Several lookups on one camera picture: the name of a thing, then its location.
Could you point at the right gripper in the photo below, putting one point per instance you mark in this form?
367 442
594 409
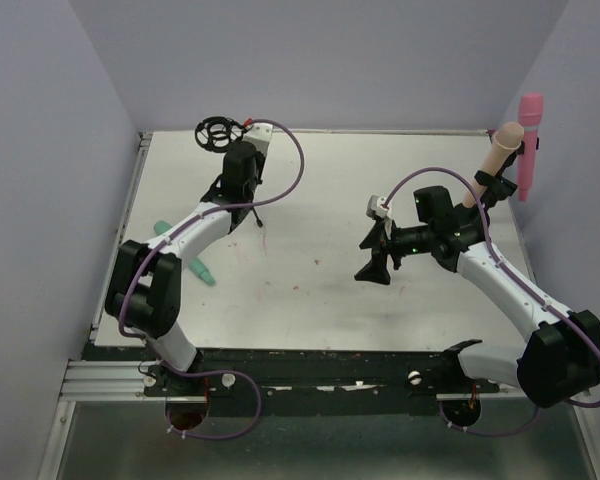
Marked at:
386 248

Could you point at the black tripod shock-mount stand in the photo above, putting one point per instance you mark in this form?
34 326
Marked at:
215 135

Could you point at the beige toy microphone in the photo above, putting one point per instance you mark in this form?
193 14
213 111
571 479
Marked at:
505 141

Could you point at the mint green toy microphone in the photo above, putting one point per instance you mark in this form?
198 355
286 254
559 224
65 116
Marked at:
196 266

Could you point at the pink toy microphone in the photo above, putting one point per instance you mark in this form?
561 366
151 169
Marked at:
530 113

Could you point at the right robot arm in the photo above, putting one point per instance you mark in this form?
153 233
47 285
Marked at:
558 359

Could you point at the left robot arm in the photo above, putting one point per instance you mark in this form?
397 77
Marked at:
145 287

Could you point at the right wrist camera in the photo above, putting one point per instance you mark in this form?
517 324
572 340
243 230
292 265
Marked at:
381 209

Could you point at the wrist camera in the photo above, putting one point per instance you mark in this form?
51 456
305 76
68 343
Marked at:
260 135
381 209

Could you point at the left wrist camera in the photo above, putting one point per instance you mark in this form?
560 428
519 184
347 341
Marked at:
260 135

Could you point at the black front mounting rail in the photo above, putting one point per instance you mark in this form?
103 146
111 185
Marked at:
307 383

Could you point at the aluminium side frame rail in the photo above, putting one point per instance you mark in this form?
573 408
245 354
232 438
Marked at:
145 139

